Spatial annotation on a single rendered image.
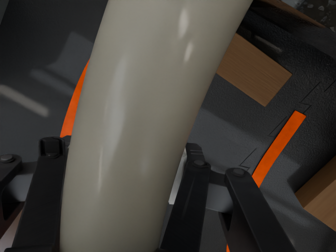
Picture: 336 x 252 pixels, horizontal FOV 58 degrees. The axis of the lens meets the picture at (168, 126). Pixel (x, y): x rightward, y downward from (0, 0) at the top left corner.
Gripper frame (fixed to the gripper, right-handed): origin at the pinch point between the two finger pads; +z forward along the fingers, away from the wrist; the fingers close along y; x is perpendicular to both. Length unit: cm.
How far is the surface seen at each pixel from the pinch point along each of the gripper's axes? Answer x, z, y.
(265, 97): -12, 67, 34
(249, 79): -7, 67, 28
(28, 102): -24, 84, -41
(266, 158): -37, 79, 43
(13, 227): -80, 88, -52
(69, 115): -28, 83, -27
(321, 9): 10.1, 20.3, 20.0
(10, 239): -87, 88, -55
